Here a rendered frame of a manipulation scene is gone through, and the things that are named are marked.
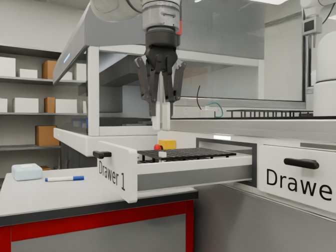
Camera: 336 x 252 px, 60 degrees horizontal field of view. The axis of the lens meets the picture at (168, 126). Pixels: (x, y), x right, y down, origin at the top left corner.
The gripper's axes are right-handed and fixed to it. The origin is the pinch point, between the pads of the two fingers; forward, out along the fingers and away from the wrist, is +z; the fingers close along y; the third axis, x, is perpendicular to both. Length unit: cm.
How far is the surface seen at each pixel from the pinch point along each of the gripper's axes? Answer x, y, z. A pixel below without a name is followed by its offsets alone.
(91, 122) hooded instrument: 87, 1, 2
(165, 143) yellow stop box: 36.4, 18.6, 9.8
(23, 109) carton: 382, -31, -13
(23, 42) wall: 424, -31, -114
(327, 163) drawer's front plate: -28.4, 21.2, 8.9
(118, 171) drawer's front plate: -0.1, -10.8, 12.3
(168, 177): -6.2, -1.2, 13.6
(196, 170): -6.2, 6.1, 12.6
